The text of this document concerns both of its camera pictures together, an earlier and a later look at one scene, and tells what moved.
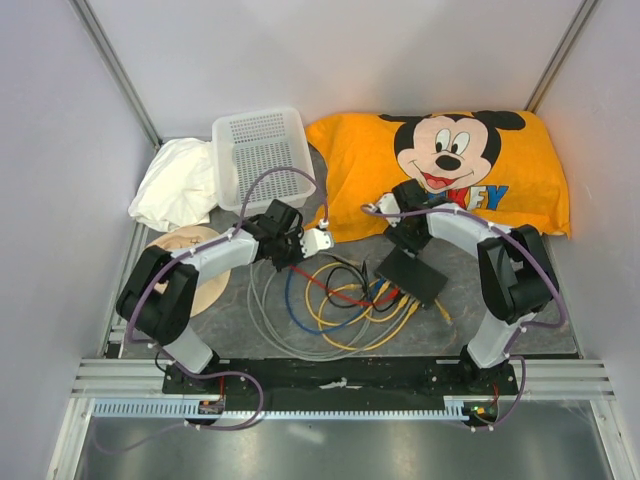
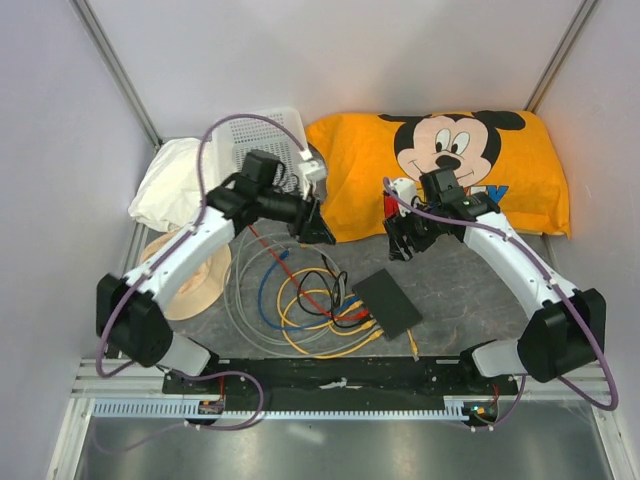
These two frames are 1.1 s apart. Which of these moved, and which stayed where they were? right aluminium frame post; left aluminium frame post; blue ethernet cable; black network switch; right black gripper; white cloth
Moved: black network switch; blue ethernet cable
Stayed: right aluminium frame post; left aluminium frame post; right black gripper; white cloth
